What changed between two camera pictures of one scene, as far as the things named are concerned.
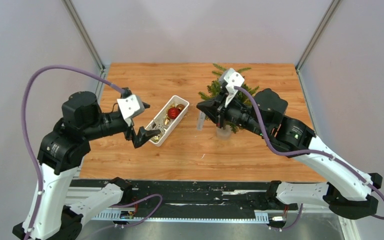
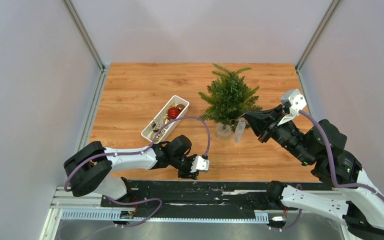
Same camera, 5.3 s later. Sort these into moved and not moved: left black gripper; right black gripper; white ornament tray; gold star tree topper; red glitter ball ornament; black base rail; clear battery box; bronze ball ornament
Moved: left black gripper; clear battery box; right black gripper
Not moved: gold star tree topper; white ornament tray; black base rail; bronze ball ornament; red glitter ball ornament
